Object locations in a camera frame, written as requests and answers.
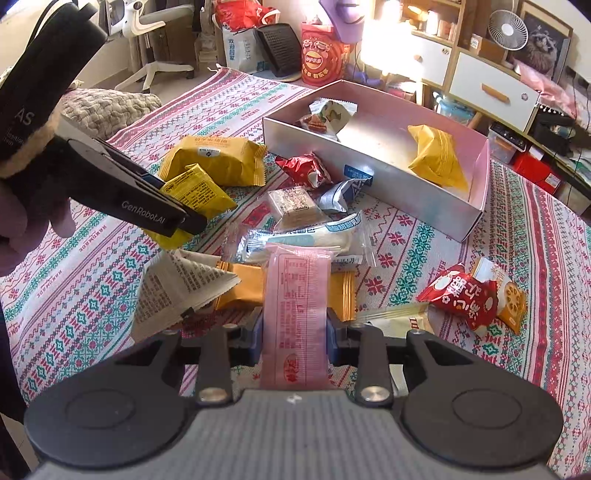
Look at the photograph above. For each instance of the clear packet brown square cake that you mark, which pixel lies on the clear packet brown square cake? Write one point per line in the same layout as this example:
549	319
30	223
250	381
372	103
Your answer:
293	205

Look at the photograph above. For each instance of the black ribbed stand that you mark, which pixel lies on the black ribbed stand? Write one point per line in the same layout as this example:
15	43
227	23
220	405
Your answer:
281	50

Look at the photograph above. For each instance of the pink snack packet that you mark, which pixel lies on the pink snack packet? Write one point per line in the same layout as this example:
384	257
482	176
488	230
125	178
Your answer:
295	304

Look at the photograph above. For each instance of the white office chair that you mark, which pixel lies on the white office chair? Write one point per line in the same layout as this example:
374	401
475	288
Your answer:
152	32

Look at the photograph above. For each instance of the clear storage box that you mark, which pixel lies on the clear storage box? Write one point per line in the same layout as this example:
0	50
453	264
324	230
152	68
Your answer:
505	141

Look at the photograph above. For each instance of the plain red snack packet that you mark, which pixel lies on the plain red snack packet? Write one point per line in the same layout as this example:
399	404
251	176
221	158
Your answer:
302	168

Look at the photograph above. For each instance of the white bag blue print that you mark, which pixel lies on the white bag blue print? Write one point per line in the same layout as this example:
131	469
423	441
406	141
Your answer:
240	50

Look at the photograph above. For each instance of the silver blue snack packet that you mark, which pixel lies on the silver blue snack packet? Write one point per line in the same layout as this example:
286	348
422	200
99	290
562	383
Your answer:
339	196

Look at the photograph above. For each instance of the white desk fan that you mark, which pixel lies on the white desk fan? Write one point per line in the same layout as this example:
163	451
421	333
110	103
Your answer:
508	30

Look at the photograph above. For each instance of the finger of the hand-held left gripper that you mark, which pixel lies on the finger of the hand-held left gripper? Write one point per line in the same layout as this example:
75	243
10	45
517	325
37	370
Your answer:
194	224
150	180

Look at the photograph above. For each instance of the orange snack packet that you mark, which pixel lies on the orange snack packet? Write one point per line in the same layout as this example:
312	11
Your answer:
242	286

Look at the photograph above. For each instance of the framed animal picture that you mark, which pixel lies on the framed animal picture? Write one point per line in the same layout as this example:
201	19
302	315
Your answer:
547	37

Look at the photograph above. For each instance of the red packet white print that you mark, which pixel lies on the red packet white print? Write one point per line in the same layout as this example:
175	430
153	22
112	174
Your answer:
457	295

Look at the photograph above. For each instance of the person's left hand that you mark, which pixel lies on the person's left hand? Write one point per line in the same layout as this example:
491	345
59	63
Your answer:
27	221

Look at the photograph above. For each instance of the black device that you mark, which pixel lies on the black device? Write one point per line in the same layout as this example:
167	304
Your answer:
554	129

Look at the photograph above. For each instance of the small yellow snack packet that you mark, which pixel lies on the small yellow snack packet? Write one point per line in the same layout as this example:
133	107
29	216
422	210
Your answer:
198	191

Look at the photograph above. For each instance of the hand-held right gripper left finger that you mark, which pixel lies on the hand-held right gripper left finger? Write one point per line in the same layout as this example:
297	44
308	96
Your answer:
256	337

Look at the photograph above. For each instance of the red printed shopping bag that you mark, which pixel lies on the red printed shopping bag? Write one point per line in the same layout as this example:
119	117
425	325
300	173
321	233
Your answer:
323	55

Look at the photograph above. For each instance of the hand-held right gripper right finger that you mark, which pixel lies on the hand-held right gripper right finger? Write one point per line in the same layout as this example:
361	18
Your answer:
331	337

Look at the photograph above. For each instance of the purple object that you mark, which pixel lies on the purple object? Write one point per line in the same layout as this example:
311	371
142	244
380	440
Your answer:
341	11

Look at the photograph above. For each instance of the silver pink cardboard box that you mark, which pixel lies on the silver pink cardboard box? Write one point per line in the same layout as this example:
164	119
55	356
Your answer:
406	198

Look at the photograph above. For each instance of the orange white biscuit packet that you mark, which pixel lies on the orange white biscuit packet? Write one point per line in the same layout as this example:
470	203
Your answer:
510	300

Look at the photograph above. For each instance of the white green snack packet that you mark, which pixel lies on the white green snack packet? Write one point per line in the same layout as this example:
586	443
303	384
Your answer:
334	113

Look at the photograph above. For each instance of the clear white pastry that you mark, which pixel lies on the clear white pastry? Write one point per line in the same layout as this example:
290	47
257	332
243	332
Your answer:
304	235

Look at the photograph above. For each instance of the knitted beige cushion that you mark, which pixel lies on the knitted beige cushion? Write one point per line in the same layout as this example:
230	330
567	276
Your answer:
106	110

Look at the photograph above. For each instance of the patterned woven tablecloth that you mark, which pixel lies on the patterned woven tablecloth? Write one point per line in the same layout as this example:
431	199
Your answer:
531	277

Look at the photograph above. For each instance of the cream snack packet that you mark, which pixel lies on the cream snack packet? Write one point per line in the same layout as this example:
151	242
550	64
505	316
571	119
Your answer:
392	321

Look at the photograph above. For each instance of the blue water jug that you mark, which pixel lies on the blue water jug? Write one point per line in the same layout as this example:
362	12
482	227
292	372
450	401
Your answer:
455	108

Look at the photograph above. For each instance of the red box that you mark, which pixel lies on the red box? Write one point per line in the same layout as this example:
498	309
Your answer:
538	173

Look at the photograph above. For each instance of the red plastic bag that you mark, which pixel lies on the red plastic bag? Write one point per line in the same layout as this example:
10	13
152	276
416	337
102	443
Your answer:
240	14

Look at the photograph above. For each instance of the large yellow snack packet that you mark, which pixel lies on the large yellow snack packet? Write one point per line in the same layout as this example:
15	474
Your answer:
212	157

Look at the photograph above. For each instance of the newsprint triangular packet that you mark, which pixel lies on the newsprint triangular packet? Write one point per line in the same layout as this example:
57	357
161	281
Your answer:
180	290

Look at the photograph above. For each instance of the yellow ridged snack packet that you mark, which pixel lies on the yellow ridged snack packet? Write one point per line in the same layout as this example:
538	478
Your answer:
436	157

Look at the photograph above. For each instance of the wooden cabinet white drawers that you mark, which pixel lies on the wooden cabinet white drawers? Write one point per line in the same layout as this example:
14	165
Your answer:
489	87

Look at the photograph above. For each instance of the person's left forearm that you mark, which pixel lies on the person's left forearm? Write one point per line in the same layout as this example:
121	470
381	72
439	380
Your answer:
27	152

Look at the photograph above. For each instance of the small brown red packet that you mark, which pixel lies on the small brown red packet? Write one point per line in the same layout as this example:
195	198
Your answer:
316	124

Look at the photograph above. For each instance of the pink cloth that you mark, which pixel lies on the pink cloth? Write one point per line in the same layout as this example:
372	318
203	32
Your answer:
549	87

